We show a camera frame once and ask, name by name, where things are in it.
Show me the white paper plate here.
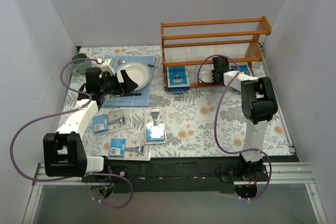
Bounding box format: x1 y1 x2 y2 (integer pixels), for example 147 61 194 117
115 61 153 91

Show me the black handled fork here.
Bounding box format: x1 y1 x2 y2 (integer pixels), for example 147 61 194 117
106 93 142 99

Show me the floral table mat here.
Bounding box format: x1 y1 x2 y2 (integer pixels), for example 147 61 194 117
78 46 295 158

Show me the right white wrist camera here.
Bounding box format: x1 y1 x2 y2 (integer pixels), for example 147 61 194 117
198 70 213 83

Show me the orange wooden shelf rack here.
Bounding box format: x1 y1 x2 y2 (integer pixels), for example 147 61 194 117
160 16 272 90

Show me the razor blister pack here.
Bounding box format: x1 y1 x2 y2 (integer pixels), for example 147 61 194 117
92 110 132 134
144 108 166 145
108 138 151 162

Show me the blue checked cloth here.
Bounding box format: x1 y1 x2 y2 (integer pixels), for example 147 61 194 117
102 54 155 107

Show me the white blue harrys razor box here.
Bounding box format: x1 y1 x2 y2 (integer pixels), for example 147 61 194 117
229 62 253 76

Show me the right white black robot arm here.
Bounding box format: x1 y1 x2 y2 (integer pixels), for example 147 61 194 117
212 55 278 181

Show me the green ceramic mug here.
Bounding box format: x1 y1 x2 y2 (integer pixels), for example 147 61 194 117
72 53 92 76

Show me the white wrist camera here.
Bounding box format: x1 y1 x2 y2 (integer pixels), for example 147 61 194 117
198 70 213 83
100 58 115 75

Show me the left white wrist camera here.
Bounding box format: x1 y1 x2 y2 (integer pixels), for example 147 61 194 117
100 58 115 75

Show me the aluminium frame rail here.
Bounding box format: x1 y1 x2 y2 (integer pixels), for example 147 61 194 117
23 157 328 223

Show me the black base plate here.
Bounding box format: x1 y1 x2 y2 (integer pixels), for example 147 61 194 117
81 156 270 195

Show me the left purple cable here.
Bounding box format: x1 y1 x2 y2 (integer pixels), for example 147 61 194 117
9 57 134 209

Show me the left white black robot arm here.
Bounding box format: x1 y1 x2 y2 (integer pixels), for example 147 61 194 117
43 67 138 182

